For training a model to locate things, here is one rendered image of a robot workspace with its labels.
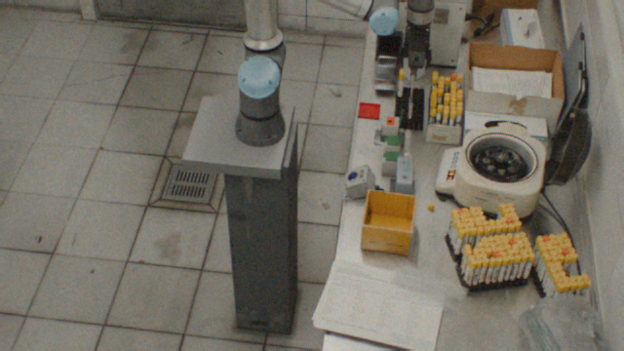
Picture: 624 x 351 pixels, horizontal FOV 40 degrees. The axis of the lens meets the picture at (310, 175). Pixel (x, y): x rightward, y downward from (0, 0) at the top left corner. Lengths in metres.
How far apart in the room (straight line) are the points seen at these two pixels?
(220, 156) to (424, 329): 0.79
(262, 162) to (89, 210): 1.36
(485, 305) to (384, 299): 0.26
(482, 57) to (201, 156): 0.96
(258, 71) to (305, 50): 1.97
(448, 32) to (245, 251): 0.97
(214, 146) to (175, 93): 1.65
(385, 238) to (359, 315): 0.23
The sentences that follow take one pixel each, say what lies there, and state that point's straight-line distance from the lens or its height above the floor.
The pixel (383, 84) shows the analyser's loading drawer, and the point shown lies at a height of 0.92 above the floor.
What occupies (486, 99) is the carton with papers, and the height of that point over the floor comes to 0.99.
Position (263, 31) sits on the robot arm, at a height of 1.20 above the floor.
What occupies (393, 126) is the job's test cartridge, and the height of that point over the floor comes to 0.95.
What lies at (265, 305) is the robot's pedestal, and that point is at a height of 0.17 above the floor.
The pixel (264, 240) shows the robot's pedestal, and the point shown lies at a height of 0.52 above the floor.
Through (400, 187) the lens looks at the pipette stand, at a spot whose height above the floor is 0.95.
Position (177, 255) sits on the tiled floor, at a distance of 3.47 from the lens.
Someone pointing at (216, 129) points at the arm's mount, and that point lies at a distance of 2.60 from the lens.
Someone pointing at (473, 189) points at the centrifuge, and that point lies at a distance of 2.39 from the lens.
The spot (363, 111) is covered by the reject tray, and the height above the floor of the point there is 0.88.
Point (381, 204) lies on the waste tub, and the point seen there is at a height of 0.93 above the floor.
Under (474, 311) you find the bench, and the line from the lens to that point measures 2.24.
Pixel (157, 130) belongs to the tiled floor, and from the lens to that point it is 3.99.
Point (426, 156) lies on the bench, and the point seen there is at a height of 0.88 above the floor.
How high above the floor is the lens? 2.67
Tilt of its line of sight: 46 degrees down
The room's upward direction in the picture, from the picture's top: 1 degrees clockwise
